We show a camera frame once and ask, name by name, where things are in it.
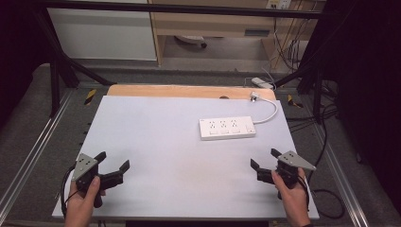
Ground black curtain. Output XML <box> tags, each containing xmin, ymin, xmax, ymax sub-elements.
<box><xmin>302</xmin><ymin>0</ymin><xmax>401</xmax><ymax>218</ymax></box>
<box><xmin>0</xmin><ymin>0</ymin><xmax>51</xmax><ymax>127</ymax></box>

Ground aluminium rail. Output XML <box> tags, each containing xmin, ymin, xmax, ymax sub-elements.
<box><xmin>310</xmin><ymin>124</ymin><xmax>371</xmax><ymax>227</ymax></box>
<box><xmin>0</xmin><ymin>89</ymin><xmax>77</xmax><ymax>216</ymax></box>

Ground small white floor power strip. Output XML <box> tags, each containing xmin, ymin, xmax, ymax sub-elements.
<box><xmin>251</xmin><ymin>77</ymin><xmax>275</xmax><ymax>90</ymax></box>

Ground person's left hand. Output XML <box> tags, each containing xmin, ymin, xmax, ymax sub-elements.
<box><xmin>63</xmin><ymin>175</ymin><xmax>107</xmax><ymax>227</ymax></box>

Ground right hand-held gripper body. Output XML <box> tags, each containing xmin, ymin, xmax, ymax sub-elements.
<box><xmin>274</xmin><ymin>149</ymin><xmax>318</xmax><ymax>201</ymax></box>

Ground light wooden desk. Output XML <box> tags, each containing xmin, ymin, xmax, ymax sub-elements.
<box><xmin>147</xmin><ymin>0</ymin><xmax>326</xmax><ymax>68</ymax></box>

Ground black metal stand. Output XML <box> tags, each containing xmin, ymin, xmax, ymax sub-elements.
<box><xmin>31</xmin><ymin>6</ymin><xmax>118</xmax><ymax>118</ymax></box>
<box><xmin>273</xmin><ymin>46</ymin><xmax>329</xmax><ymax>125</ymax></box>

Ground office chair base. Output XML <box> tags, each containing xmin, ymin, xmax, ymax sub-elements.
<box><xmin>174</xmin><ymin>34</ymin><xmax>209</xmax><ymax>49</ymax></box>

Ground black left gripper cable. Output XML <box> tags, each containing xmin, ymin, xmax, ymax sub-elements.
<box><xmin>60</xmin><ymin>165</ymin><xmax>78</xmax><ymax>219</ymax></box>

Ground wooden table board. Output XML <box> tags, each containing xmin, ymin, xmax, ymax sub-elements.
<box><xmin>106</xmin><ymin>83</ymin><xmax>277</xmax><ymax>101</ymax></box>

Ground hanging cable bundle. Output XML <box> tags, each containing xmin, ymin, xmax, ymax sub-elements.
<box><xmin>272</xmin><ymin>9</ymin><xmax>311</xmax><ymax>73</ymax></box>

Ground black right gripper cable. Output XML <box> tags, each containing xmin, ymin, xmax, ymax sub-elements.
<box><xmin>297</xmin><ymin>175</ymin><xmax>346</xmax><ymax>220</ymax></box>

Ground white cabinet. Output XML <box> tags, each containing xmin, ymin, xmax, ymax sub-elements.
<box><xmin>46</xmin><ymin>0</ymin><xmax>158</xmax><ymax>61</ymax></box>

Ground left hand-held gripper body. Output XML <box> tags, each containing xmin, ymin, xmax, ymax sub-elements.
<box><xmin>71</xmin><ymin>152</ymin><xmax>104</xmax><ymax>209</ymax></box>

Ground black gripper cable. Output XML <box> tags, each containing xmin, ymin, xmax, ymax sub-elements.
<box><xmin>297</xmin><ymin>175</ymin><xmax>346</xmax><ymax>220</ymax></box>
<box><xmin>60</xmin><ymin>165</ymin><xmax>78</xmax><ymax>219</ymax></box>

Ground black floor cables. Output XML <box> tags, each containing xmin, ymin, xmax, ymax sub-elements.
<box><xmin>286</xmin><ymin>79</ymin><xmax>340</xmax><ymax>134</ymax></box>

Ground person's right hand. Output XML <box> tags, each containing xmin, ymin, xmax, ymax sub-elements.
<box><xmin>270</xmin><ymin>167</ymin><xmax>312</xmax><ymax>227</ymax></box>

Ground white power strip with switches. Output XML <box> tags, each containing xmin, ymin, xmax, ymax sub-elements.
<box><xmin>198</xmin><ymin>115</ymin><xmax>257</xmax><ymax>142</ymax></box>

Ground yellow black tape marker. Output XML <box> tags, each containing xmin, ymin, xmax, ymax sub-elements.
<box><xmin>287</xmin><ymin>94</ymin><xmax>305</xmax><ymax>109</ymax></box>
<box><xmin>83</xmin><ymin>88</ymin><xmax>97</xmax><ymax>106</ymax></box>

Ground white wall outlet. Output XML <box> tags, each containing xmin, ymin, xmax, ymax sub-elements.
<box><xmin>265</xmin><ymin>0</ymin><xmax>292</xmax><ymax>10</ymax></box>

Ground black metal frame bar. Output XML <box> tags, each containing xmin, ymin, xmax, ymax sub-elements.
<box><xmin>31</xmin><ymin>0</ymin><xmax>323</xmax><ymax>20</ymax></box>

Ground white power strip cable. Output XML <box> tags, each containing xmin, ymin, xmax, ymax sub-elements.
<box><xmin>253</xmin><ymin>96</ymin><xmax>279</xmax><ymax>125</ymax></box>

